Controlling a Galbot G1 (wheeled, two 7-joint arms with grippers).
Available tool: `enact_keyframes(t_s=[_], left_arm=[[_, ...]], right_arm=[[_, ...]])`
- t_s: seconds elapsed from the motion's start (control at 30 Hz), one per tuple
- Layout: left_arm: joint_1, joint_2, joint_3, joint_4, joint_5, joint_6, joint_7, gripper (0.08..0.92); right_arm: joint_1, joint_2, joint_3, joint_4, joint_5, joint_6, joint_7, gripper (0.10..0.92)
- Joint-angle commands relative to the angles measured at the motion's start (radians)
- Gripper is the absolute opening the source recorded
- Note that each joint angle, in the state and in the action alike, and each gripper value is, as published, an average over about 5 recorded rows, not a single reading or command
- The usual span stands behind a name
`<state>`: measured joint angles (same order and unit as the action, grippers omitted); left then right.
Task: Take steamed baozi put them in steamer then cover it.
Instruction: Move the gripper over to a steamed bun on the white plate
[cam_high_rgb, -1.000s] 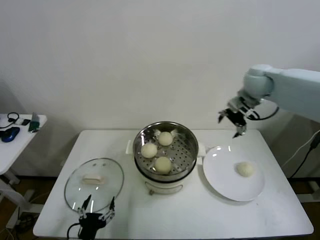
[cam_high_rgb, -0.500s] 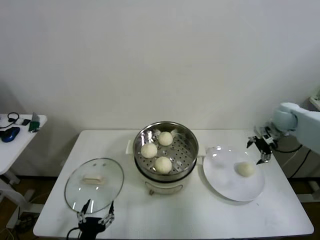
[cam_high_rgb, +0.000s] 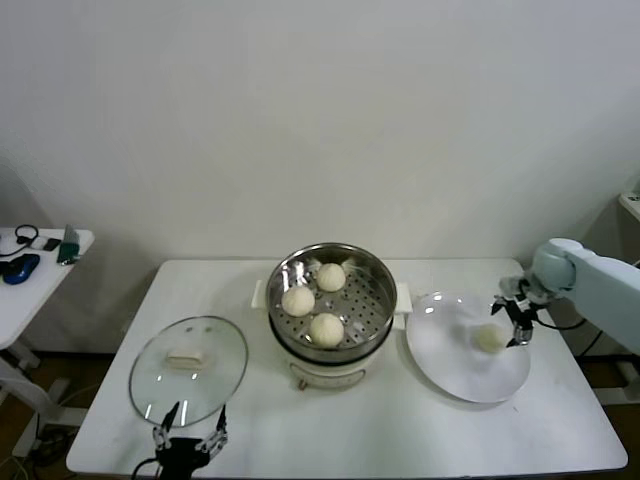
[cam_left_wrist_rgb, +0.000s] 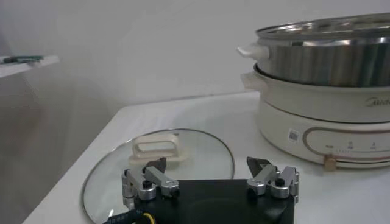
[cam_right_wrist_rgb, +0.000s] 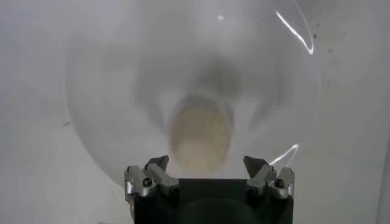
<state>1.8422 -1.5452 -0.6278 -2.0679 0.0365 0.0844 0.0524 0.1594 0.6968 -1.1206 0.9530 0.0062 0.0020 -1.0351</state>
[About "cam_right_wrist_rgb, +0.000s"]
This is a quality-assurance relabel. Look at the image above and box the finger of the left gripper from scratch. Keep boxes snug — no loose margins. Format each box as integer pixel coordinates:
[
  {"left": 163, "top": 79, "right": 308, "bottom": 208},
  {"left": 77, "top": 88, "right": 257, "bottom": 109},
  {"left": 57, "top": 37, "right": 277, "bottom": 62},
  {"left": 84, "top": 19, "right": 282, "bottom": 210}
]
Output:
[
  {"left": 124, "top": 155, "right": 180, "bottom": 203},
  {"left": 243, "top": 155, "right": 296, "bottom": 200}
]

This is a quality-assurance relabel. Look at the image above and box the white steamed baozi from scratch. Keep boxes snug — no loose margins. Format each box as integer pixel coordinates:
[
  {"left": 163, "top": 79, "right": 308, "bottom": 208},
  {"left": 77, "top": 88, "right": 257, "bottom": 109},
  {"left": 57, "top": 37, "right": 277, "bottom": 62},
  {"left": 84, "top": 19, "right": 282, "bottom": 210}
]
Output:
[{"left": 168, "top": 97, "right": 234, "bottom": 174}]

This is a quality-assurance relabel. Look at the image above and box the white round plate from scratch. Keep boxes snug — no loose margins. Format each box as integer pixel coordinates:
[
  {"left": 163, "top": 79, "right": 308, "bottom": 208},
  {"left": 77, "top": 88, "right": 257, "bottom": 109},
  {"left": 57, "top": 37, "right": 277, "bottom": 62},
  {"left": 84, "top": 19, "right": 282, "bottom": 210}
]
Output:
[{"left": 65, "top": 0, "right": 322, "bottom": 186}]

